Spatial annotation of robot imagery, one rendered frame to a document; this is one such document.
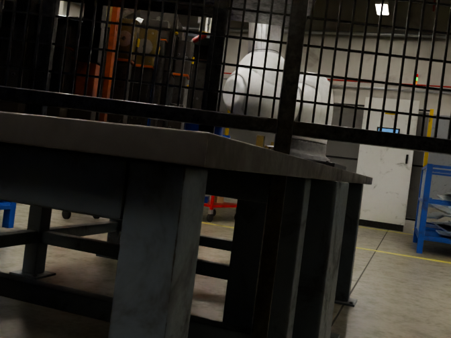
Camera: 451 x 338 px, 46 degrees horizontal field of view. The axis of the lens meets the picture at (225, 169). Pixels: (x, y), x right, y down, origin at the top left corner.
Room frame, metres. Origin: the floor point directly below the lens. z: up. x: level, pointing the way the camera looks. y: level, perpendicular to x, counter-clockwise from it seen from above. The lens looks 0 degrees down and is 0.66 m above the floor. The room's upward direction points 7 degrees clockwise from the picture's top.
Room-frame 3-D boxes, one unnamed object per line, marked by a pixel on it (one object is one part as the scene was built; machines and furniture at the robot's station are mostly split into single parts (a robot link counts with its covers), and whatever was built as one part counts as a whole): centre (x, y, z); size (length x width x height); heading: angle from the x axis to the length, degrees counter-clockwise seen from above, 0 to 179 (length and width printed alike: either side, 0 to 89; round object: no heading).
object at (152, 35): (1.75, 0.29, 0.88); 0.11 x 0.07 x 0.37; 89
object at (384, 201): (8.47, -2.49, 1.22); 0.80 x 0.54 x 2.45; 71
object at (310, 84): (1.75, -0.24, 0.89); 0.18 x 0.16 x 0.22; 127
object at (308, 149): (1.77, -0.24, 0.75); 0.22 x 0.18 x 0.06; 167
